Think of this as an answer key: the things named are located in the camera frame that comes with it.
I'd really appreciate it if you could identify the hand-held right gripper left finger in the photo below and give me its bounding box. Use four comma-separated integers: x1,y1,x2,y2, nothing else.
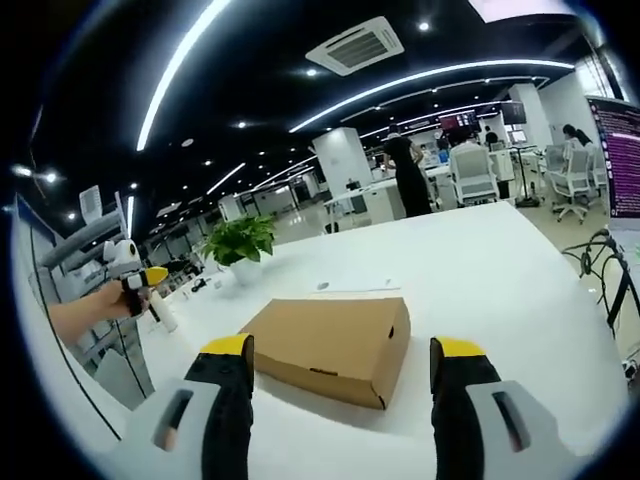
105,335,256,480

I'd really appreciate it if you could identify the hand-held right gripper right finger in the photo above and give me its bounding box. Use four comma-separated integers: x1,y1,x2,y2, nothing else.
430,336,586,480

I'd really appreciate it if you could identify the brown cardboard shoe box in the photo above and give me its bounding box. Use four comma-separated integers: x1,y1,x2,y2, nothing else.
238,296,412,411

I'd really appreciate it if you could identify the person's left hand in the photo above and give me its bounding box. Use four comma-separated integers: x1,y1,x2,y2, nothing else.
102,279,151,318

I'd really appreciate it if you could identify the grey shelf rack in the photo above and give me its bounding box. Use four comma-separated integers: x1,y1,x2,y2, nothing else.
29,184,156,401

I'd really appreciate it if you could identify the white spray bottle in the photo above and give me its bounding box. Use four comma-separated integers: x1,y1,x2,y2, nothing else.
149,292,180,333

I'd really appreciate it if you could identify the green potted plant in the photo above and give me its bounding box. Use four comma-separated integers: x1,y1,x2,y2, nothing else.
199,214,278,286

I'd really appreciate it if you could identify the white desk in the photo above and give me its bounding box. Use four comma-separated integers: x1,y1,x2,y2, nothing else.
322,179,409,235

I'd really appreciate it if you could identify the white office chair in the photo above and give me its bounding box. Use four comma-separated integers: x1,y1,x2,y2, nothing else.
544,144,594,225
449,145,501,206

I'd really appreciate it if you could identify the computer monitor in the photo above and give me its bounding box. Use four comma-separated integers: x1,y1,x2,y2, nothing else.
585,94,640,221

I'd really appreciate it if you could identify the ceiling air conditioner vent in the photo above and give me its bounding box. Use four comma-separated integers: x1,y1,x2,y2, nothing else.
304,15,405,77

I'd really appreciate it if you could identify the black cable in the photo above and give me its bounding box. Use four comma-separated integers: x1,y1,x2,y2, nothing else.
560,227,632,341

